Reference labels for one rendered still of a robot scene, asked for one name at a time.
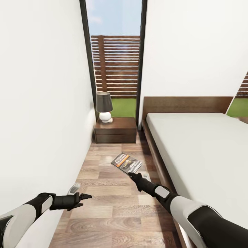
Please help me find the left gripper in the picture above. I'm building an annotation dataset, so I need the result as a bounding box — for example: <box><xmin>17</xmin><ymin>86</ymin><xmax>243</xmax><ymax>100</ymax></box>
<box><xmin>59</xmin><ymin>192</ymin><xmax>92</xmax><ymax>211</ymax></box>

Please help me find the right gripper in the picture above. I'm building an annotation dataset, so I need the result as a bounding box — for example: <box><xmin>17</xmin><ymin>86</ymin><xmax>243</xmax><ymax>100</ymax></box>
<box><xmin>128</xmin><ymin>172</ymin><xmax>150</xmax><ymax>192</ymax></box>

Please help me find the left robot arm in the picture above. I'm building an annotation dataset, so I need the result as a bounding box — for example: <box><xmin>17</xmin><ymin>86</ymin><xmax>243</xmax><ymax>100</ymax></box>
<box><xmin>0</xmin><ymin>183</ymin><xmax>92</xmax><ymax>248</ymax></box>

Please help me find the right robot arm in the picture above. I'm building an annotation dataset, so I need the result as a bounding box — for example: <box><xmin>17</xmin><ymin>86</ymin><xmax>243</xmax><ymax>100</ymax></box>
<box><xmin>128</xmin><ymin>172</ymin><xmax>248</xmax><ymax>248</ymax></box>

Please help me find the hardback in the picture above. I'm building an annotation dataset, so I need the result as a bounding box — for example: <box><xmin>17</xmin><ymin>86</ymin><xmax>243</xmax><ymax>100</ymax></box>
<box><xmin>111</xmin><ymin>152</ymin><xmax>142</xmax><ymax>178</ymax></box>

